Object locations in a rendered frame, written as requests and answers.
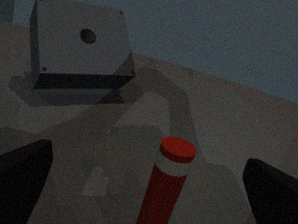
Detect red peg with white band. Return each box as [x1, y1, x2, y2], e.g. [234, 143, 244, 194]
[136, 136, 197, 224]

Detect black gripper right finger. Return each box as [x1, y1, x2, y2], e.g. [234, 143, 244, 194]
[242, 157, 298, 224]

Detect grey sloped panel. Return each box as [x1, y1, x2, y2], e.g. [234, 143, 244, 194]
[25, 0, 136, 95]

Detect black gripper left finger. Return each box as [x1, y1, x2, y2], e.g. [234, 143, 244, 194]
[0, 139, 53, 224]

